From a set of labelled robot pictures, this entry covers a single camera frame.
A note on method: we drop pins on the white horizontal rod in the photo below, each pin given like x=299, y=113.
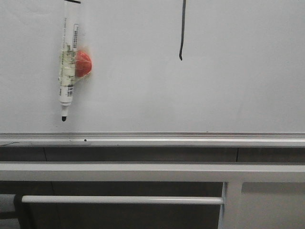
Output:
x=123, y=200

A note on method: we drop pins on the white marker with red magnet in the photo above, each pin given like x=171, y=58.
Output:
x=68, y=56

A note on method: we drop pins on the white metal stand frame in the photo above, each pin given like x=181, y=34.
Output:
x=231, y=175

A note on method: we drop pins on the white whiteboard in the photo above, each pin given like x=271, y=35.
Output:
x=164, y=73

